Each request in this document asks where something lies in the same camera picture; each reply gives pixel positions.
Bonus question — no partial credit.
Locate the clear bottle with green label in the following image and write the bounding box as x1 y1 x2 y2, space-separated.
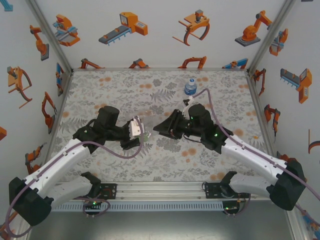
141 128 157 144

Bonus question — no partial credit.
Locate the clear bottle with blue label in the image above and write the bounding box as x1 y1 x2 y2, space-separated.
183 77 199 97

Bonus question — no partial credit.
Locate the small circuit board green light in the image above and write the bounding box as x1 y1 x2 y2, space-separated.
83 199 103 208
223 203 240 213

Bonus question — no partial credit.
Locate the aluminium frame bar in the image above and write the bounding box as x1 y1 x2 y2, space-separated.
46 71 75 153
72 66 248 73
246 74 277 157

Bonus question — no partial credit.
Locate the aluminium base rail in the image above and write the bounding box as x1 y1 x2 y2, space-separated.
54 181 253 201

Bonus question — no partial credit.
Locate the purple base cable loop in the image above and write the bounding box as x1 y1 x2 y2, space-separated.
72 194 111 220
223 196 252 217

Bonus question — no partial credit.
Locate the slotted grey cable duct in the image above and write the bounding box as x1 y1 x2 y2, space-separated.
51 201 225 212

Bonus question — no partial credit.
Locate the aluminium frame post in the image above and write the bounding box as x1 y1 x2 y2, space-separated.
286 209 310 240
26 0 75 76
246 0 297 76

